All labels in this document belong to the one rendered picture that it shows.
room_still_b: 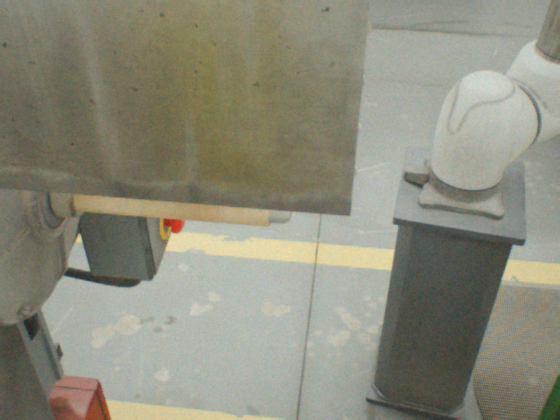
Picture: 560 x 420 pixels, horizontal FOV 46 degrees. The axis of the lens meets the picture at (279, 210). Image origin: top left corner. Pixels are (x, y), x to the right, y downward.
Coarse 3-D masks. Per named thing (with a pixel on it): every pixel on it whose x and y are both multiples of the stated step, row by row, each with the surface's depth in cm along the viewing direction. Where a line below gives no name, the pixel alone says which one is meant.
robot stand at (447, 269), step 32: (416, 160) 158; (416, 192) 149; (512, 192) 149; (416, 224) 142; (448, 224) 141; (480, 224) 141; (512, 224) 141; (416, 256) 150; (448, 256) 147; (480, 256) 145; (416, 288) 156; (448, 288) 154; (480, 288) 151; (384, 320) 171; (416, 320) 163; (448, 320) 161; (480, 320) 159; (384, 352) 177; (416, 352) 171; (448, 352) 168; (384, 384) 184; (416, 384) 180; (448, 384) 176; (448, 416) 183
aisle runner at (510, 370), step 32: (512, 288) 221; (544, 288) 221; (512, 320) 210; (544, 320) 210; (480, 352) 201; (512, 352) 201; (544, 352) 201; (480, 384) 193; (512, 384) 193; (544, 384) 193; (512, 416) 185
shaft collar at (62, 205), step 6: (54, 192) 60; (54, 198) 60; (60, 198) 60; (66, 198) 60; (72, 198) 61; (54, 204) 61; (60, 204) 61; (66, 204) 60; (72, 204) 61; (54, 210) 61; (60, 210) 61; (66, 210) 61; (72, 210) 61; (60, 216) 62; (66, 216) 62; (72, 216) 62; (78, 216) 63
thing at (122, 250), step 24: (96, 216) 91; (120, 216) 90; (144, 216) 91; (96, 240) 94; (120, 240) 93; (144, 240) 93; (168, 240) 104; (96, 264) 97; (120, 264) 97; (144, 264) 96
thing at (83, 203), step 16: (80, 208) 62; (96, 208) 61; (112, 208) 61; (128, 208) 61; (144, 208) 61; (160, 208) 60; (176, 208) 60; (192, 208) 60; (208, 208) 60; (224, 208) 60; (240, 208) 59; (240, 224) 61; (256, 224) 60
